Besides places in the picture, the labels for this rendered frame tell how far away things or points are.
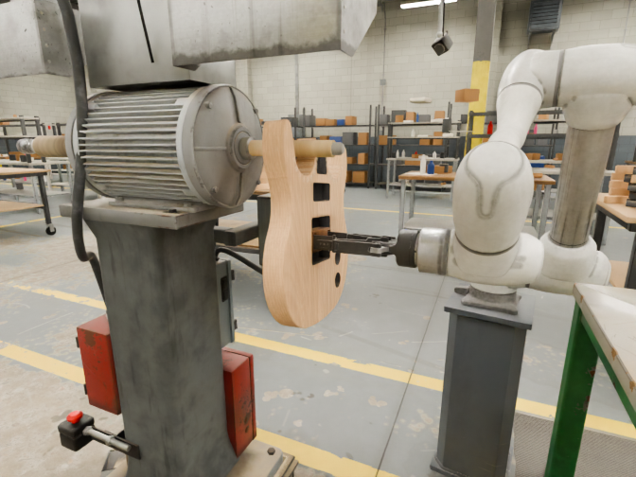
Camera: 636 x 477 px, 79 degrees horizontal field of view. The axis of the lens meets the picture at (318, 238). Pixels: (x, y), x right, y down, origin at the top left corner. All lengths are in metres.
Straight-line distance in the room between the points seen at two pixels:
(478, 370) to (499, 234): 0.95
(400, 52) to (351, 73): 1.52
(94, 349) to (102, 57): 0.71
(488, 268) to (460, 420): 1.03
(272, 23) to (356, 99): 11.75
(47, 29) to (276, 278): 0.70
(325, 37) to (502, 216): 0.35
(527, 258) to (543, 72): 0.53
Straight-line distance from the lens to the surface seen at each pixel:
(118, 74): 0.96
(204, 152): 0.77
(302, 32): 0.62
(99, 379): 1.23
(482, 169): 0.58
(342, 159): 0.95
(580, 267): 1.40
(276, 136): 0.70
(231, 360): 1.25
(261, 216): 1.06
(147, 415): 1.16
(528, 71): 1.12
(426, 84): 11.93
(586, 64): 1.12
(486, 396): 1.58
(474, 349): 1.50
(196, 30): 0.72
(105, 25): 0.99
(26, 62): 1.07
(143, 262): 0.94
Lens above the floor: 1.26
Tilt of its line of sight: 14 degrees down
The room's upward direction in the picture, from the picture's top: straight up
